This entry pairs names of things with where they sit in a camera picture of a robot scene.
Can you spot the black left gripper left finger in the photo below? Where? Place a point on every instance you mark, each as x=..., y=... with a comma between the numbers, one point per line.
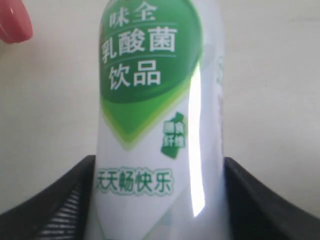
x=59, y=212

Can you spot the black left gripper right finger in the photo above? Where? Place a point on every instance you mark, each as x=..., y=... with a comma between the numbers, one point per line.
x=258, y=213

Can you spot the white green yogurt drink bottle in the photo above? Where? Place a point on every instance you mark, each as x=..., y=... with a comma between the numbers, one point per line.
x=159, y=170

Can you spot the clear cola bottle red label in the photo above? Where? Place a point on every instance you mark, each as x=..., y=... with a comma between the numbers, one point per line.
x=15, y=22

